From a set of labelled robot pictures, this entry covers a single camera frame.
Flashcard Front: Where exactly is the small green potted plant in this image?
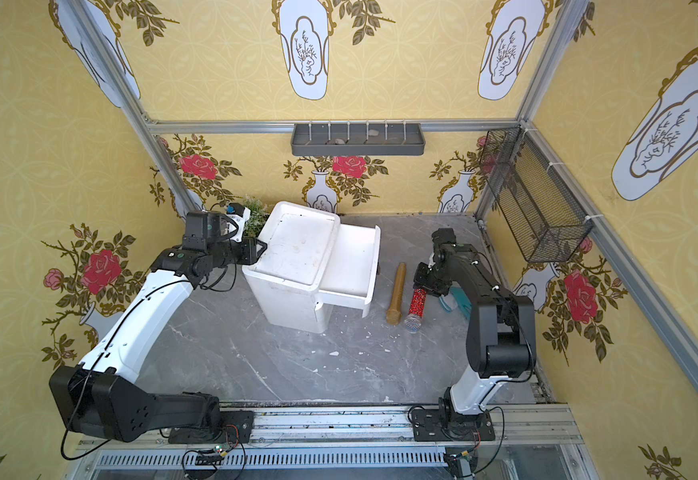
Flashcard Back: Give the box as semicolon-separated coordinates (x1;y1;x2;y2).
241;196;270;237

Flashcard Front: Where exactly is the black wire mesh basket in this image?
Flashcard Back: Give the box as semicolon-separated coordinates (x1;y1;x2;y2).
484;127;593;263

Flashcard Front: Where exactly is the teal gardening glove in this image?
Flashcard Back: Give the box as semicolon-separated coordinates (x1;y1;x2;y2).
439;285;472;320

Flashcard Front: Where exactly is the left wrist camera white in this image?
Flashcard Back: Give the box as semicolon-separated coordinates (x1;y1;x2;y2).
226;203;251;243

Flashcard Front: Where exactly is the red glitter microphone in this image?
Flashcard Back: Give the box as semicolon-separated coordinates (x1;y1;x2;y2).
403;288;427;333

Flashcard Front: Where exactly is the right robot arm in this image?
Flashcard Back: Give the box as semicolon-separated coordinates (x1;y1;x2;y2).
414;228;536;417

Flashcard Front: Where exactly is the grey wall shelf tray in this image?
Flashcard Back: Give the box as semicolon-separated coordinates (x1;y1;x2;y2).
291;121;427;157

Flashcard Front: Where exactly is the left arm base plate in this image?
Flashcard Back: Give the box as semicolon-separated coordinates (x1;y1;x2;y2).
168;410;255;445

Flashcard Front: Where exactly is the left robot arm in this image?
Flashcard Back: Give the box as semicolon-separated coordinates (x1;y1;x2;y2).
49;203;267;442

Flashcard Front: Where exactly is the white three-drawer cabinet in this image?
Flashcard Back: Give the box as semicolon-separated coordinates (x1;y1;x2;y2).
242;201;341;334

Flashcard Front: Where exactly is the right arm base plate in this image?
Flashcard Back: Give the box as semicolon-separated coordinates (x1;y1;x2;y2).
407;406;496;443

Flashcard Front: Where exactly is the white top drawer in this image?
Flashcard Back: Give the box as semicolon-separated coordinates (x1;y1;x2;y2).
318;225;381;318

